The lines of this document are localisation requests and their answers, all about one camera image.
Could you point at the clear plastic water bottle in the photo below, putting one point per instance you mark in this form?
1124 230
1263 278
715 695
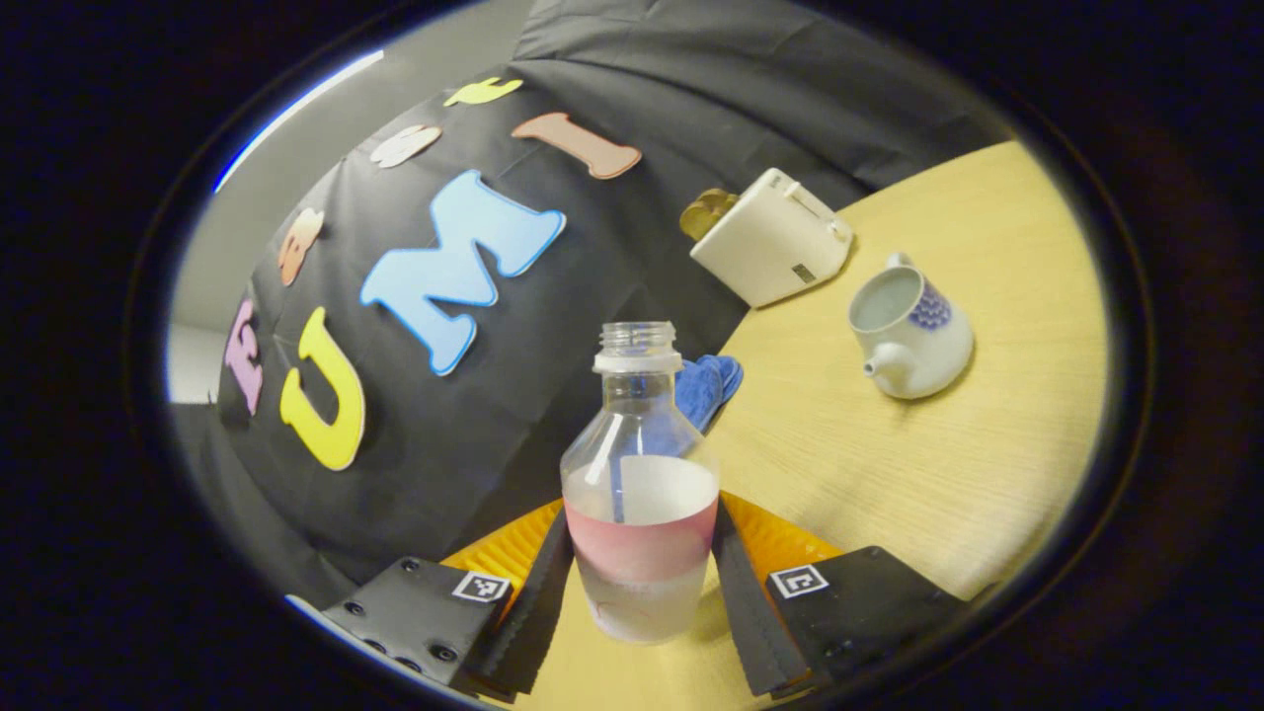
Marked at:
642 533

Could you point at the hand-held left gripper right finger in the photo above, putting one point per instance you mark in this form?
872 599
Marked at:
755 612

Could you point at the white toaster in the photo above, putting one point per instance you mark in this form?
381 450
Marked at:
770 247

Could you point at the blue folded towel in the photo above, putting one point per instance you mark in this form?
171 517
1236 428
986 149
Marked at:
706 385

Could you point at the black backdrop cloth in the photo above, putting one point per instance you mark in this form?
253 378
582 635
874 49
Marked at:
592 59

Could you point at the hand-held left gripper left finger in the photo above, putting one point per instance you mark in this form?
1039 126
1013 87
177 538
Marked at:
533 612

